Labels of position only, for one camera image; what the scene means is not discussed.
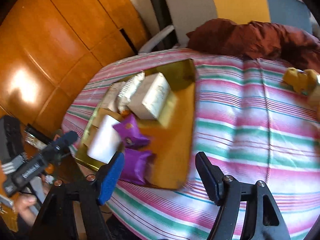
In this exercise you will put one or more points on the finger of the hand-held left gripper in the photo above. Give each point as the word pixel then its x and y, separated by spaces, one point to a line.
pixel 65 140

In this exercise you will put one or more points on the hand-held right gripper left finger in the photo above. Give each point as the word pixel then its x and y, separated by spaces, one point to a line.
pixel 110 180

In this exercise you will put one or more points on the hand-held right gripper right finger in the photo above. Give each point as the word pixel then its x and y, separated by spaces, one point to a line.
pixel 210 180

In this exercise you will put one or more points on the purple packet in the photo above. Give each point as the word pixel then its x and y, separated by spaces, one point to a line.
pixel 136 166
pixel 131 130

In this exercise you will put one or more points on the white paper packet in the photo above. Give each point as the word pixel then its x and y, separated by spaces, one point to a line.
pixel 105 140

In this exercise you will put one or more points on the gold tray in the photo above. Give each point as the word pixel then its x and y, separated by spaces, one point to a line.
pixel 172 142

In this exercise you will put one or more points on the white printed box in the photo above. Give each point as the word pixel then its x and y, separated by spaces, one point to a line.
pixel 152 95

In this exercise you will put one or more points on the yellow dotted pouch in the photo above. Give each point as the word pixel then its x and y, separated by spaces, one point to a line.
pixel 300 80

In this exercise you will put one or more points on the person's left hand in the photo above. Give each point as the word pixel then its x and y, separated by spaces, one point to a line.
pixel 26 207

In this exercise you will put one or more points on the striped bedsheet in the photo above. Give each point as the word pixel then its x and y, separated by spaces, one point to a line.
pixel 237 142

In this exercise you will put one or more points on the wooden wardrobe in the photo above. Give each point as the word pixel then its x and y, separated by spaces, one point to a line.
pixel 62 42

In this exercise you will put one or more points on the grey chair armrest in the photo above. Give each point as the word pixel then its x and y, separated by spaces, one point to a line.
pixel 155 38

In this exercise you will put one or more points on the maroon jacket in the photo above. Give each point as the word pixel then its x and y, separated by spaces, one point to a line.
pixel 250 37

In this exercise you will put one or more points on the dark rolled mat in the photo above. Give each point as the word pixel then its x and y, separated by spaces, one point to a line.
pixel 157 10

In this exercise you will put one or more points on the grey yellow blue headboard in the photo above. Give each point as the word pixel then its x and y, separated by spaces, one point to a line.
pixel 237 0

